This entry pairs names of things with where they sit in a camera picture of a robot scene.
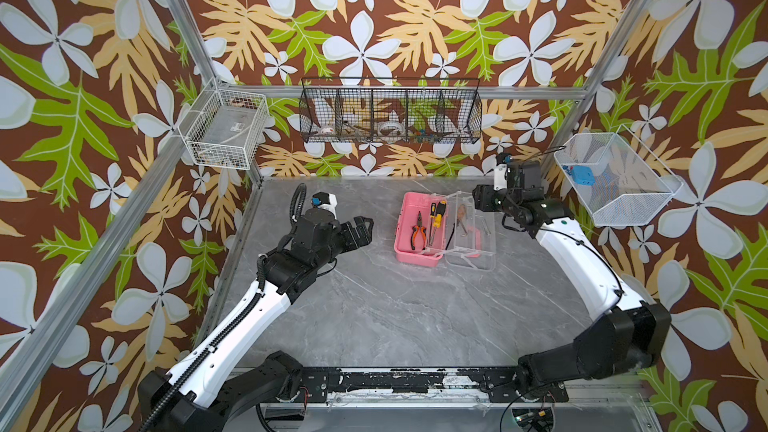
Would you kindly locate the orange handled screwdriver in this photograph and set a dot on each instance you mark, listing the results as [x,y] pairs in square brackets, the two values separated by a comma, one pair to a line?
[461,218]

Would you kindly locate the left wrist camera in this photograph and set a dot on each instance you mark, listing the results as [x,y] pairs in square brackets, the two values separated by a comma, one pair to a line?
[325,201]

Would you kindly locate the blue object in basket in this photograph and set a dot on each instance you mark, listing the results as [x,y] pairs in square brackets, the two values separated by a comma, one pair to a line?
[582,175]

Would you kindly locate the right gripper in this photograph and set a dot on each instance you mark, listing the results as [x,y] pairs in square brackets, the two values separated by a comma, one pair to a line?
[496,198]

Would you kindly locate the white wire basket left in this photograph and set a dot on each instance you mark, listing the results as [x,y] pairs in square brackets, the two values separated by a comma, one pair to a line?
[223,126]

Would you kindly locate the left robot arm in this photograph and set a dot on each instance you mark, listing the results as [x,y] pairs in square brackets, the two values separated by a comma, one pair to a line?
[199,393]

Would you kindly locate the white wire basket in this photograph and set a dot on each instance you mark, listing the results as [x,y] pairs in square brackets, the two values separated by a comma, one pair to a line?
[632,184]
[223,126]

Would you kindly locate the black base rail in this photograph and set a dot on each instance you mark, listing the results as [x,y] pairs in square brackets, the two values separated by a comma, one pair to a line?
[490,384]

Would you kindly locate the white wire basket right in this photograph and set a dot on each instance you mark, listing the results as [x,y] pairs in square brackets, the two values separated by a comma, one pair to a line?
[632,184]

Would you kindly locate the yellow black nut driver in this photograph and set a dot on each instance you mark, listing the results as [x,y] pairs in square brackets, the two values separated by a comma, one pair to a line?
[438,214]

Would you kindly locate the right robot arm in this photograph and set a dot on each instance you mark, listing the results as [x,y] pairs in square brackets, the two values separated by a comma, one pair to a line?
[627,332]

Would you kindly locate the black wire basket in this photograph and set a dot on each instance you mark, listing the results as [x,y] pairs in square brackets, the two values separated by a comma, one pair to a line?
[390,110]

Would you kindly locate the pink plastic tool box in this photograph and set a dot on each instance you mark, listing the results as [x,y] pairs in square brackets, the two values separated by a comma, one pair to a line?
[476,250]

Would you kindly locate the orange handled pliers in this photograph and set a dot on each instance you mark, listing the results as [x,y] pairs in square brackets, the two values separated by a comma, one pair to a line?
[418,237]

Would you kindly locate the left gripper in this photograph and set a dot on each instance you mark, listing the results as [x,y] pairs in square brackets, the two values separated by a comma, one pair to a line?
[364,234]

